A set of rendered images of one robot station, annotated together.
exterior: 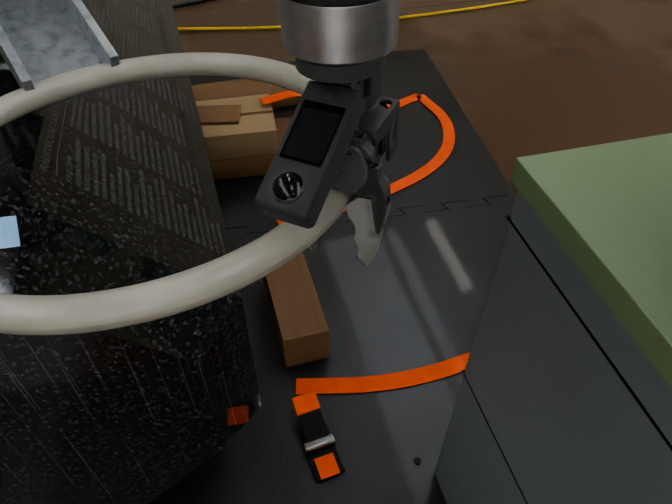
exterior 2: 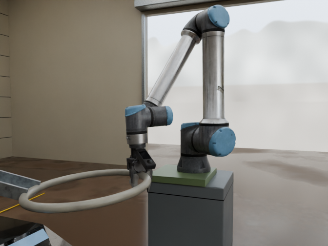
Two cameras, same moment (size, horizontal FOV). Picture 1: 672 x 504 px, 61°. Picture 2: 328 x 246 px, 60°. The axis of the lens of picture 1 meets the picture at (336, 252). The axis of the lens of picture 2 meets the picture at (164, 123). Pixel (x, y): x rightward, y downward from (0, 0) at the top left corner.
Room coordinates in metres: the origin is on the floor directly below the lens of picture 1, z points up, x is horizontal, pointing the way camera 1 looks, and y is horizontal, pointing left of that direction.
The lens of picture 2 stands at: (-0.38, 0.94, 1.24)
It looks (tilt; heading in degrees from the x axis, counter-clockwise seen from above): 3 degrees down; 305
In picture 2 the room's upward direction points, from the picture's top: straight up
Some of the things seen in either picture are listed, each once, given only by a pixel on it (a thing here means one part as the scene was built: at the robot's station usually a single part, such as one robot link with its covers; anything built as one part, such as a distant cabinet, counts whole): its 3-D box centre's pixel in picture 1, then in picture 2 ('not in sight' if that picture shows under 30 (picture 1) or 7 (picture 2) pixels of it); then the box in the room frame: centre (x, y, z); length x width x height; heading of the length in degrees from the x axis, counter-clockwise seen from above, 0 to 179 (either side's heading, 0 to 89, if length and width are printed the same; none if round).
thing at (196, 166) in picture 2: not in sight; (193, 161); (0.41, -0.47, 0.93); 0.19 x 0.19 x 0.10
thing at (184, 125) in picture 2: not in sight; (194, 137); (0.40, -0.46, 1.07); 0.17 x 0.15 x 0.18; 155
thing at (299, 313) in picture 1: (294, 305); not in sight; (0.98, 0.11, 0.07); 0.30 x 0.12 x 0.12; 16
